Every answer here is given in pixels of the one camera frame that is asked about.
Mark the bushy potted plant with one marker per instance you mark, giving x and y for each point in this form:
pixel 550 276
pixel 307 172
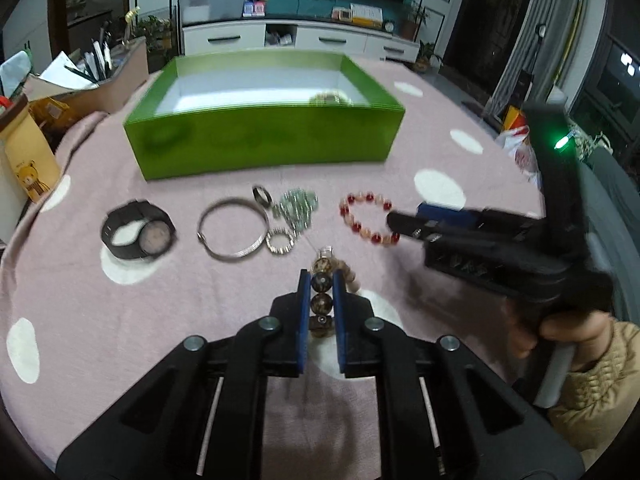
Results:
pixel 152 32

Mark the desk calendar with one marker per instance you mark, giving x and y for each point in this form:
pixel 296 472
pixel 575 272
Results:
pixel 367 14

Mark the gold ribbon bottle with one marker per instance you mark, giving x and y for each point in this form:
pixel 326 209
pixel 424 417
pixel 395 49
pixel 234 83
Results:
pixel 131 22

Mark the translucent storage bin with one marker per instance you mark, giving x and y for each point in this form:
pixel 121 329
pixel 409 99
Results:
pixel 212 7

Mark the silver bangle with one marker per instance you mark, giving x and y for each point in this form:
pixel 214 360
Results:
pixel 235 255

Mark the pink polka-dot blanket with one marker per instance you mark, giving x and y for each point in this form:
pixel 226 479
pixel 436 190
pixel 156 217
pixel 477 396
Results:
pixel 150 310

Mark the black wristwatch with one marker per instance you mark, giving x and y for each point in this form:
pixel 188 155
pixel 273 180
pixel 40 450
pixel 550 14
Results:
pixel 152 237

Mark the cardboard box with papers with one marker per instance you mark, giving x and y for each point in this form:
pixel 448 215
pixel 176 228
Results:
pixel 115 85

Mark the small alarm clock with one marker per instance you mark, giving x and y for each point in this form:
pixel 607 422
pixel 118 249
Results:
pixel 389 26

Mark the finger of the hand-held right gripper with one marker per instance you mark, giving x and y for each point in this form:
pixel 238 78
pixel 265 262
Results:
pixel 445 214
pixel 415 225

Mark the tall potted plant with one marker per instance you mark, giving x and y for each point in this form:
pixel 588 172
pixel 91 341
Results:
pixel 414 20

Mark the striped curtain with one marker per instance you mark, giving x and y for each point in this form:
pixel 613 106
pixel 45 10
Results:
pixel 540 25

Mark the red and white plastic bag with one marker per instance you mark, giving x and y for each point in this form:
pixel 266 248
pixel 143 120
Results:
pixel 520 147

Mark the person's right hand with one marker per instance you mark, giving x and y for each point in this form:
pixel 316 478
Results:
pixel 575 332

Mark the small potted plant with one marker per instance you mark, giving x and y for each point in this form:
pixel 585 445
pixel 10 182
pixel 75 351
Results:
pixel 426 57

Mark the green cardboard box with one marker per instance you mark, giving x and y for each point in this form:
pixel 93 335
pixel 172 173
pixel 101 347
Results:
pixel 250 140

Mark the silvery bag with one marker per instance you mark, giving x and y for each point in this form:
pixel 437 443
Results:
pixel 15 72

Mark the yellow snack box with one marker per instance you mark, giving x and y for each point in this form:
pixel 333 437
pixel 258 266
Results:
pixel 50 110

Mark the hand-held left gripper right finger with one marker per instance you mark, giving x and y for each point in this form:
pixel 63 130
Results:
pixel 339 320

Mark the small colourful box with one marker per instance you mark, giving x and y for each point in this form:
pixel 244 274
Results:
pixel 341 14

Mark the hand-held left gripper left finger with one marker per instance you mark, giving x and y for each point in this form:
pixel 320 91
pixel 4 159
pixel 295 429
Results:
pixel 303 320

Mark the white television cabinet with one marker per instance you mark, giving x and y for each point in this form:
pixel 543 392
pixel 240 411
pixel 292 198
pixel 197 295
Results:
pixel 235 37

